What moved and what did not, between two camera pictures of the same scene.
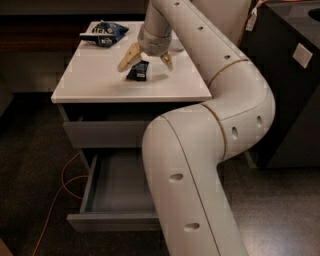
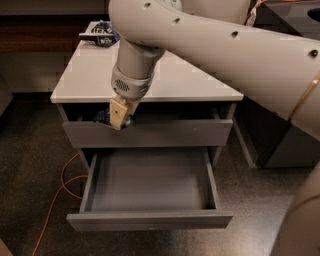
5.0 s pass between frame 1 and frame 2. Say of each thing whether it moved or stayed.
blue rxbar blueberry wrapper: moved
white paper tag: stayed
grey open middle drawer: stayed
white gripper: moved
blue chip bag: stayed
